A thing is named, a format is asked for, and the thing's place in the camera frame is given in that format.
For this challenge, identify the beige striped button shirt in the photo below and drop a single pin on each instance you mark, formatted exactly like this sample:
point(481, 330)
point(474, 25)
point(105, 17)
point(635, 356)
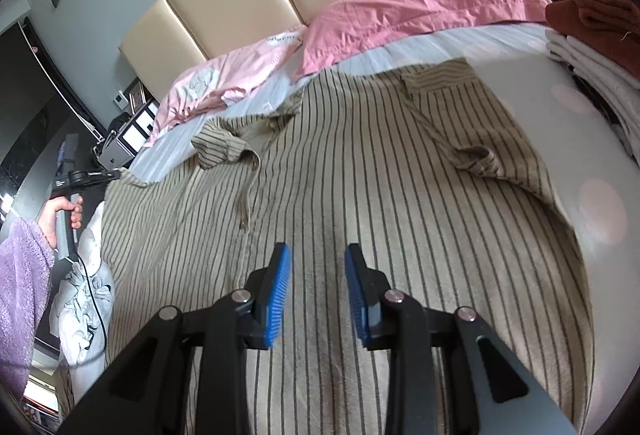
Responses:
point(425, 170)

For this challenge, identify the rust red folded garment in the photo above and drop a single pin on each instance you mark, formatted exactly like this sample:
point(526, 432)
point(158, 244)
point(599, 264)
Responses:
point(610, 27)

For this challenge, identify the grey bedside cabinet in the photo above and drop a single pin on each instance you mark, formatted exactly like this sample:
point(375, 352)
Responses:
point(112, 152)

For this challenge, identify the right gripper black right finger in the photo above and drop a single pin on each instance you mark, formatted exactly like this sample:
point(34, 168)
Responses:
point(366, 288)

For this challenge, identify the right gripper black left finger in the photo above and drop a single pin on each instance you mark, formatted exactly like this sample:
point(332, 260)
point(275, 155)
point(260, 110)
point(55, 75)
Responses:
point(271, 285)

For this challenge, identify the white crumpled clothes pile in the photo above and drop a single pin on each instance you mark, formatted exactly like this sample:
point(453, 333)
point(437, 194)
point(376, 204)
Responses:
point(81, 311)

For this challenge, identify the white folded clothes stack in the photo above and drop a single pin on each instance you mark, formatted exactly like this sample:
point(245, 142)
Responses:
point(617, 88)

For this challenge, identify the pink pillow right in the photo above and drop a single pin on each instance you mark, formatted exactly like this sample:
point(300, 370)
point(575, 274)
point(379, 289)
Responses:
point(349, 27)

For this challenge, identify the white bed sheet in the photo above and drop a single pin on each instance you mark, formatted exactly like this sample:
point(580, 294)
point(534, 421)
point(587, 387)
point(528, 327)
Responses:
point(595, 181)

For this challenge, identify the purple fleece sleeve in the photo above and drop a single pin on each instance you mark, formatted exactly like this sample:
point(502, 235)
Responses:
point(26, 262)

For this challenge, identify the pink printed pillow left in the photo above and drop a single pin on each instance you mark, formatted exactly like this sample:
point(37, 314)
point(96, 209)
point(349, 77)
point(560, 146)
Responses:
point(218, 83)

